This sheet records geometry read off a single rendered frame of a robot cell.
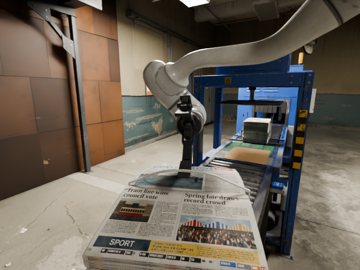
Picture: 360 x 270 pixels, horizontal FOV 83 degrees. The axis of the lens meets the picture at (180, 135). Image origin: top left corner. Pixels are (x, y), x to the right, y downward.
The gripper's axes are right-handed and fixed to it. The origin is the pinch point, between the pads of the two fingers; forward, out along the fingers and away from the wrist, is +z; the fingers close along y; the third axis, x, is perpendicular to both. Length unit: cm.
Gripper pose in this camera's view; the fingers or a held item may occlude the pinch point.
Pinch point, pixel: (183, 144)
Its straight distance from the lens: 45.5
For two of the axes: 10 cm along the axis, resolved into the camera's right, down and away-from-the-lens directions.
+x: -9.9, 0.0, 1.3
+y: 0.3, 9.6, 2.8
